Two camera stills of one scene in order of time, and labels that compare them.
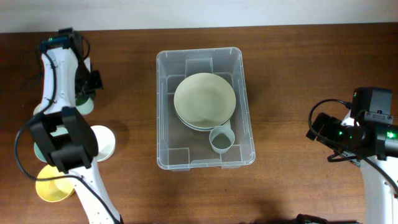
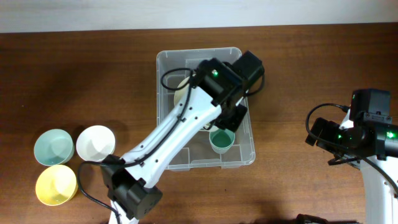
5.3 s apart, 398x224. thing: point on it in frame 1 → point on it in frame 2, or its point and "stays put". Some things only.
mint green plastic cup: [84, 106] → [221, 140]
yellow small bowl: [53, 190] stays put
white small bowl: [106, 142] stays put
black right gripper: [331, 124] stays put
